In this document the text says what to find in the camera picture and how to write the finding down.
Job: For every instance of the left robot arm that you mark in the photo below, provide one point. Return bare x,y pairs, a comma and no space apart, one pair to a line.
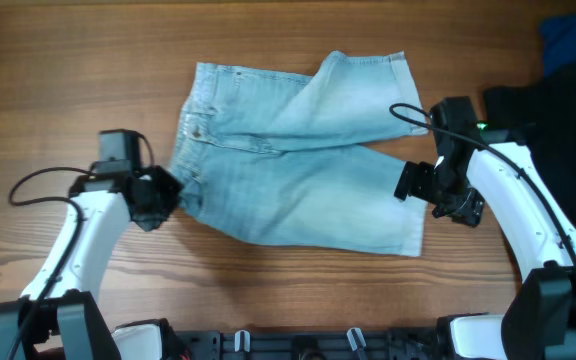
57,316

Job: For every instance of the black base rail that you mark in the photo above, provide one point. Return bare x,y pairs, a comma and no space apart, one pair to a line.
355,343

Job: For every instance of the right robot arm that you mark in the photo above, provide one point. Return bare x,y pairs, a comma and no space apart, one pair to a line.
479,166

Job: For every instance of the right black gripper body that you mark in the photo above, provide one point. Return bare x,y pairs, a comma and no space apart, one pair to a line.
455,198

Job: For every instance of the light blue denim shorts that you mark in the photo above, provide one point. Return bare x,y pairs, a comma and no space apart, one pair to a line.
283,159

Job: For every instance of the black garment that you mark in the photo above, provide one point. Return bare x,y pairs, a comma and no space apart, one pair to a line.
546,111

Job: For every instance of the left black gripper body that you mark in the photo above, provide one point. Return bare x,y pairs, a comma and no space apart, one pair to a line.
164,190

